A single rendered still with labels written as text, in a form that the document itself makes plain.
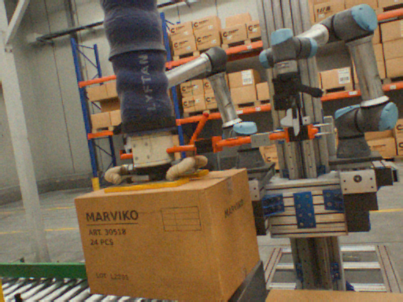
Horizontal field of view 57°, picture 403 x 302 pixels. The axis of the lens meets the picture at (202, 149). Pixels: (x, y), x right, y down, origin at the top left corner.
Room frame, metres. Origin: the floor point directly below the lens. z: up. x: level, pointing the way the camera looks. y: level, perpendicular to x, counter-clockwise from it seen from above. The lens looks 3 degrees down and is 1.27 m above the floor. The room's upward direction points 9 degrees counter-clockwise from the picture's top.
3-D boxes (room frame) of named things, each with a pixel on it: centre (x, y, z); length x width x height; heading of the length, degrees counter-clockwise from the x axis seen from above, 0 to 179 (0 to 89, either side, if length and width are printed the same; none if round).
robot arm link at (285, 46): (1.29, -0.33, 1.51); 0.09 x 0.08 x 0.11; 127
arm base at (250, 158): (1.91, -0.24, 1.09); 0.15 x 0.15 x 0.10
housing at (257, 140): (1.33, -0.22, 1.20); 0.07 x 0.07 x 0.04; 65
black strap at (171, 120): (1.54, 0.20, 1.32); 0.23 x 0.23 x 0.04
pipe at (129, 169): (1.53, 0.20, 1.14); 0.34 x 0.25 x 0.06; 65
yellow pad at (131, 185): (1.45, 0.24, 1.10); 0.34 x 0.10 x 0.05; 65
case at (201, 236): (1.52, 0.18, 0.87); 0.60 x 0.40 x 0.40; 63
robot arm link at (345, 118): (1.73, -0.70, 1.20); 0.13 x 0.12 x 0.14; 37
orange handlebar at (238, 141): (1.56, -0.03, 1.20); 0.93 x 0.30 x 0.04; 65
